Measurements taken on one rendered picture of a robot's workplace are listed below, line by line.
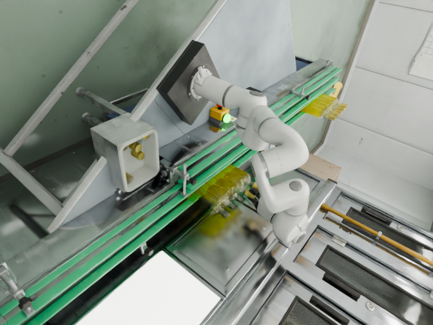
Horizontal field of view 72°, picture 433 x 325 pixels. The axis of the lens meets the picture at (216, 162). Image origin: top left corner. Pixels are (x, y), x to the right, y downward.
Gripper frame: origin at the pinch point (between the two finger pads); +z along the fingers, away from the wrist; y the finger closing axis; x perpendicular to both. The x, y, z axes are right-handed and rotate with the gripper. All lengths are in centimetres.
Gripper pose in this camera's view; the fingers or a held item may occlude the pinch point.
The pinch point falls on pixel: (252, 195)
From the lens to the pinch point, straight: 137.8
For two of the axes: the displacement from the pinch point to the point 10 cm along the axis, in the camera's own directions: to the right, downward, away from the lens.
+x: -8.0, 3.1, -5.1
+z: -5.9, -5.3, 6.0
